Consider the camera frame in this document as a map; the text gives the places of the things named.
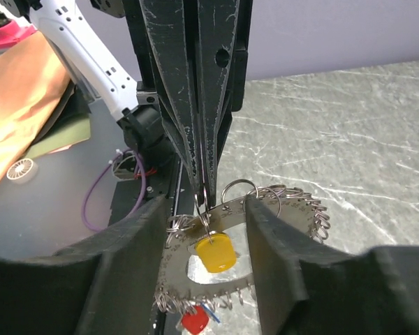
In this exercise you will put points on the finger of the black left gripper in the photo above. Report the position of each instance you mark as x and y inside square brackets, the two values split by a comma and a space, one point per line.
[223, 38]
[164, 21]

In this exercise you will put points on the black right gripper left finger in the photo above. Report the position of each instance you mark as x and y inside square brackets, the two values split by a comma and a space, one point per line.
[103, 284]

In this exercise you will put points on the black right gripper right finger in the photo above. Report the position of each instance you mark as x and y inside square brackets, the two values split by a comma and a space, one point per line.
[304, 287]

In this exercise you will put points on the red key tag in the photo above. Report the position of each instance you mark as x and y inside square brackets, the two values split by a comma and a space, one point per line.
[195, 321]

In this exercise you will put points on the yellow key tag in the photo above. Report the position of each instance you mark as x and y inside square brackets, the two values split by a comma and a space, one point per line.
[216, 252]

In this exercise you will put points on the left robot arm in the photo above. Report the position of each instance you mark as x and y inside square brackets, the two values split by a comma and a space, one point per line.
[192, 54]

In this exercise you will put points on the white round fan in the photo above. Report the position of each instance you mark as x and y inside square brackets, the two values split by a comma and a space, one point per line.
[22, 171]

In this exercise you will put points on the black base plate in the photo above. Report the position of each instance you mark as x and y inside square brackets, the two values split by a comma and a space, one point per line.
[166, 181]

